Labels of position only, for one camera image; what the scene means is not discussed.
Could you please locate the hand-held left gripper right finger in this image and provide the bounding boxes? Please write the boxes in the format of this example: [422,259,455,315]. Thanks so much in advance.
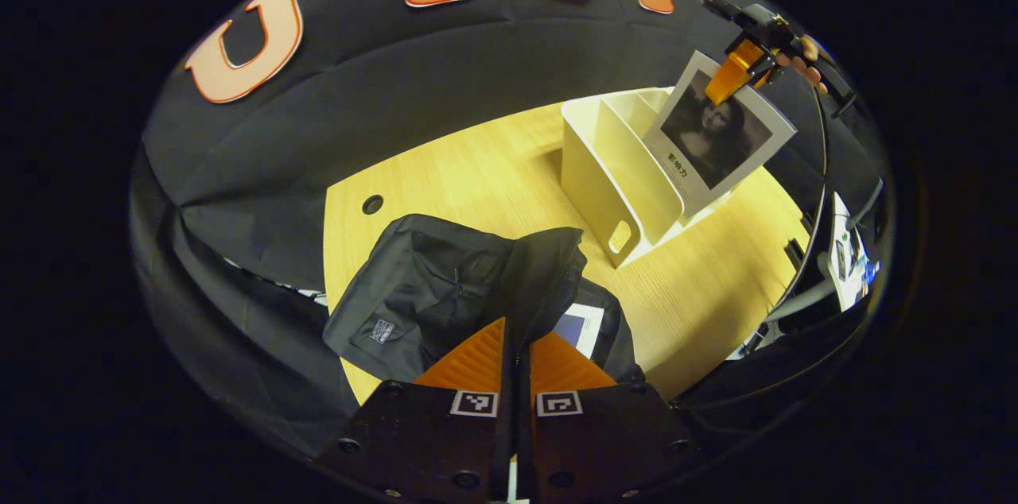
[517,329,705,502]

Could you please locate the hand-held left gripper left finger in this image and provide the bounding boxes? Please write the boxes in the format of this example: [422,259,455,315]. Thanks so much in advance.
[314,317,518,503]

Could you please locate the white bookshelf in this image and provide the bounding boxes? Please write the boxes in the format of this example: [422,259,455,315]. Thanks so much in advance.
[561,87,736,269]

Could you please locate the white portrait cover book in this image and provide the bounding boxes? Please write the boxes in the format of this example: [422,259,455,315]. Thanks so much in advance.
[643,51,798,219]

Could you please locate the backdrop frame pole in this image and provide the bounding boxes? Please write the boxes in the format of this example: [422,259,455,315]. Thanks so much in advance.
[760,79,832,330]

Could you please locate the blue night scene book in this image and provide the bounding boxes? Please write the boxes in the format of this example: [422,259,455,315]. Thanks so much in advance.
[551,301,607,362]

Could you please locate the black schoolbag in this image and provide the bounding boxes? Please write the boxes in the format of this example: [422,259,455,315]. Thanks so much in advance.
[322,214,647,409]

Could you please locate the black backdrop cloth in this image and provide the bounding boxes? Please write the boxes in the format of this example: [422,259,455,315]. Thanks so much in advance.
[130,0,884,481]

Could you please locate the white desk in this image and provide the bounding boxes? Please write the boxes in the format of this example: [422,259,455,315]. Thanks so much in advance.
[823,190,882,312]

